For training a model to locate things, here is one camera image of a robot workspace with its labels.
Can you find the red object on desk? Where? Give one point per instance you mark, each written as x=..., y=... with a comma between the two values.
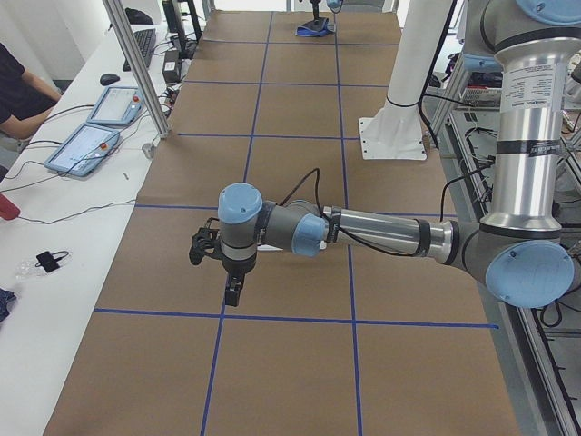
x=8, y=210

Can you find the blue grey towel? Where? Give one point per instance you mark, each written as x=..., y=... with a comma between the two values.
x=311, y=29

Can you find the small metal cylinder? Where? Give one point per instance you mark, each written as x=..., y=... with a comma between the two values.
x=148, y=150

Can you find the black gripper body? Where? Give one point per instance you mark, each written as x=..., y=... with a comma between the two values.
x=316, y=9
x=237, y=268

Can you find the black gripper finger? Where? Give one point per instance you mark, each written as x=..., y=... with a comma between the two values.
x=233, y=288

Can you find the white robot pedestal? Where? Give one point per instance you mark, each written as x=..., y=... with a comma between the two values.
x=395, y=131

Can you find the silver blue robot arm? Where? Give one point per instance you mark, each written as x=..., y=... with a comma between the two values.
x=515, y=249
x=334, y=5

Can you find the far blue teach pendant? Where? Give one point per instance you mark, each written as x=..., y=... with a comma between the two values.
x=117, y=106

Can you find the blue teach pendant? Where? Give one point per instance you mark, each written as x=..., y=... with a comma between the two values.
x=83, y=150
x=117, y=106

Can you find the black power brick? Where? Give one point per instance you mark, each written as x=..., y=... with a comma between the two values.
x=172, y=66

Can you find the black keyboard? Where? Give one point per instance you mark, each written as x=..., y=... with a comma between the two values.
x=146, y=41

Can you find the black computer mouse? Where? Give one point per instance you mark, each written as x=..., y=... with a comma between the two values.
x=108, y=79

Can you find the aluminium frame post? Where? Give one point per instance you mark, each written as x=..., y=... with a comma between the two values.
x=132, y=53

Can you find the small black adapter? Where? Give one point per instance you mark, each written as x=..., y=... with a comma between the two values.
x=50, y=261

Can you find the seated person in black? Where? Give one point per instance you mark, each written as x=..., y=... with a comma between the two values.
x=26, y=101

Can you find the black monitor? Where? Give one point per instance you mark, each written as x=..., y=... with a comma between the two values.
x=173, y=14

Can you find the near blue teach pendant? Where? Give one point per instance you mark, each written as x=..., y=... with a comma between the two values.
x=83, y=150

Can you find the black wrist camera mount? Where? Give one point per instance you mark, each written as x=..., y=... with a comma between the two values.
x=206, y=243

